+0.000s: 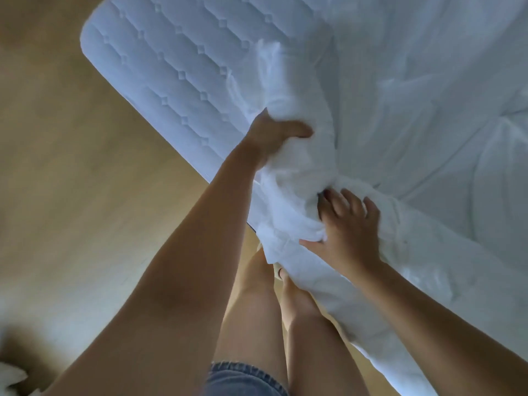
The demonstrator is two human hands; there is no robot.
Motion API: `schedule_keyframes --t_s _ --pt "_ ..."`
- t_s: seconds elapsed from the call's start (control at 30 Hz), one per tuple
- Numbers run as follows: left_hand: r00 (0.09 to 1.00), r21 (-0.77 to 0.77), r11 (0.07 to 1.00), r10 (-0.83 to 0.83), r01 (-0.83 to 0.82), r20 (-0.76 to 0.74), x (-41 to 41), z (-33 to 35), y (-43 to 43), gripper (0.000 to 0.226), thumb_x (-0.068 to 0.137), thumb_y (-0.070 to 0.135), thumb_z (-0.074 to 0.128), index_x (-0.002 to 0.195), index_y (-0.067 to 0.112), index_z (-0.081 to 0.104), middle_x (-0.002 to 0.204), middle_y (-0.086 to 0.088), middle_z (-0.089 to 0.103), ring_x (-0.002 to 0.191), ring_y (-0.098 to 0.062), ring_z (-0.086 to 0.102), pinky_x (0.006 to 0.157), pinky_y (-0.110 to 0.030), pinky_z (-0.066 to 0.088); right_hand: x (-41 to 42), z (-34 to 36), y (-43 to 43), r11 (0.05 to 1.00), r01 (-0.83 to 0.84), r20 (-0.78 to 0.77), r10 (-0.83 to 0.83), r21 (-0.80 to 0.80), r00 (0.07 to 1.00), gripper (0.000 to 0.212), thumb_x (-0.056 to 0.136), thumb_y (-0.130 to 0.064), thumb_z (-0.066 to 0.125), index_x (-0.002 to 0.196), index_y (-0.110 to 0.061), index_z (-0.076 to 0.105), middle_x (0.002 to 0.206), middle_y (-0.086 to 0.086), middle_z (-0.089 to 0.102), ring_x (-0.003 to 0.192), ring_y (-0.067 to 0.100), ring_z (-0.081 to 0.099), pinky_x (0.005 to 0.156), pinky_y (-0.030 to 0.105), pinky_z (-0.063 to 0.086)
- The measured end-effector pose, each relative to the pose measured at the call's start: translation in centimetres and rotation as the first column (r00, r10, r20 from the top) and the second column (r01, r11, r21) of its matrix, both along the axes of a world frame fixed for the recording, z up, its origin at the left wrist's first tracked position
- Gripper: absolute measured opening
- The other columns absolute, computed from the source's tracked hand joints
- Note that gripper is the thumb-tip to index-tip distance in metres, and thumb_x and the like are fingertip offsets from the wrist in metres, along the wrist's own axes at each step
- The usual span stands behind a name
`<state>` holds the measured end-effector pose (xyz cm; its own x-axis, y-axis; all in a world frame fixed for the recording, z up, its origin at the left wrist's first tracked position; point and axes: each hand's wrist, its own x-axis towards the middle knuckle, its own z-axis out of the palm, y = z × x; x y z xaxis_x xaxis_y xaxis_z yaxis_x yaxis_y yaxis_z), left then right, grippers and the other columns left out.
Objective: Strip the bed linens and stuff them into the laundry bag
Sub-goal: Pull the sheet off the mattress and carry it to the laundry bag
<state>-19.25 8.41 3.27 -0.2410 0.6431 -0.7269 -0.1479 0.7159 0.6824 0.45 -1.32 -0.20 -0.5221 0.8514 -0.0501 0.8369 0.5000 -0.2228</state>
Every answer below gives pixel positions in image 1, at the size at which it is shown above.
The person's left hand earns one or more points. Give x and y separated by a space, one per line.
266 136

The person's right hand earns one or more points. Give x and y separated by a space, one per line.
350 239

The person's right little finger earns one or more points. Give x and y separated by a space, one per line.
372 209

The person's left thumb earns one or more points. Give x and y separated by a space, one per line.
296 129

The person's right thumb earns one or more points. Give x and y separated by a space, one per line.
311 244

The person's right middle finger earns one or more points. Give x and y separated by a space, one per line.
338 200

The white bed sheet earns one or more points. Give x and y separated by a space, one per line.
412 119

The person's left forearm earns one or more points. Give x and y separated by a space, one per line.
206 235

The person's right forearm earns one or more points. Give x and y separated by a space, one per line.
433 338

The person's left leg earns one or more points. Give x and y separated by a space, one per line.
253 313

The person's leg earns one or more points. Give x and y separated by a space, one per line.
253 313
315 350

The person's right leg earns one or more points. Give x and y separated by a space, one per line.
315 350

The white quilted mattress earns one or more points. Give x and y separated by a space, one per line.
173 49

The blue denim shorts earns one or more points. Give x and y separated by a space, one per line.
235 381

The white fluffy object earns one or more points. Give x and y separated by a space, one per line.
12 377

